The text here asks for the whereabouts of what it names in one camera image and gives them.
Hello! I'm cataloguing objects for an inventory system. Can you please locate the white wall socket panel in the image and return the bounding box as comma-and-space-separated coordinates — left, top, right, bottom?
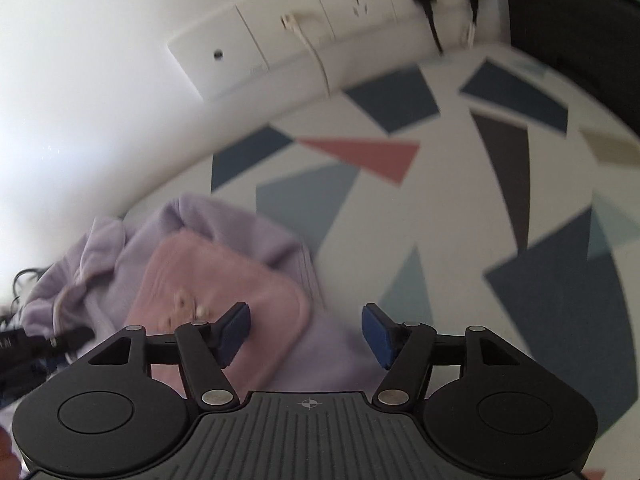
167, 0, 507, 103

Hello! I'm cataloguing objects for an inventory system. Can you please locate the lavender ribbed jacket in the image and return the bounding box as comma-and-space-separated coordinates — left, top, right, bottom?
21, 193, 383, 396

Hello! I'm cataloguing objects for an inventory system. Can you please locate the black chair back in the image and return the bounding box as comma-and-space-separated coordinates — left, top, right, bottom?
508, 0, 639, 132

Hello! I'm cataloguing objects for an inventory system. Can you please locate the geometric patterned table mat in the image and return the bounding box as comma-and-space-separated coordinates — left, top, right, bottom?
126, 44, 639, 479

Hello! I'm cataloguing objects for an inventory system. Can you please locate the black cable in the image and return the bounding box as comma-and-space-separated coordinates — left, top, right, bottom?
0, 266, 51, 321

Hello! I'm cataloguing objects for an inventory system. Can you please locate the white network cable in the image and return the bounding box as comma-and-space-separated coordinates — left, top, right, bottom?
278, 12, 334, 96

